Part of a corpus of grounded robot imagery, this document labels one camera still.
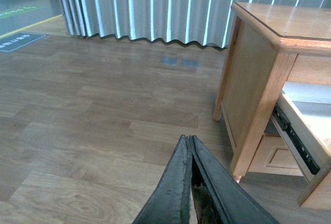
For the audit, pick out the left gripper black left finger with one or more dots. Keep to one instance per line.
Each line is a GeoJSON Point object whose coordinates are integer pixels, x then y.
{"type": "Point", "coordinates": [170, 201]}

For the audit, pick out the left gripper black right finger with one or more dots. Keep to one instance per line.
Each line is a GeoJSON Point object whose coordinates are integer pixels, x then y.
{"type": "Point", "coordinates": [217, 196]}

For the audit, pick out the wooden drawer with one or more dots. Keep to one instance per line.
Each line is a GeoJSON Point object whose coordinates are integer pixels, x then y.
{"type": "Point", "coordinates": [302, 118]}
{"type": "Point", "coordinates": [274, 157]}

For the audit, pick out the light wooden nightstand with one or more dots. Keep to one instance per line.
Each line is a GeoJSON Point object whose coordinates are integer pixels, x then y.
{"type": "Point", "coordinates": [269, 46]}

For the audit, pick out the right metal floor socket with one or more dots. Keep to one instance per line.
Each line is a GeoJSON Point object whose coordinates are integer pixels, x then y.
{"type": "Point", "coordinates": [190, 63]}

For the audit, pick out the metal floor socket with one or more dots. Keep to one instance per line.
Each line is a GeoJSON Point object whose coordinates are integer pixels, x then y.
{"type": "Point", "coordinates": [169, 61]}
{"type": "Point", "coordinates": [190, 63]}

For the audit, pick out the left metal floor socket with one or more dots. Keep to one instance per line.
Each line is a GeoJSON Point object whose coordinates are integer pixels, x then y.
{"type": "Point", "coordinates": [169, 61]}

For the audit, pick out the grey pleated curtain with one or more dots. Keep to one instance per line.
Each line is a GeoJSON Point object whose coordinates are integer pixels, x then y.
{"type": "Point", "coordinates": [207, 22]}

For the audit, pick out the grey floor sign sticker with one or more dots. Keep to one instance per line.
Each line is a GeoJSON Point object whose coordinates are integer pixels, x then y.
{"type": "Point", "coordinates": [18, 40]}

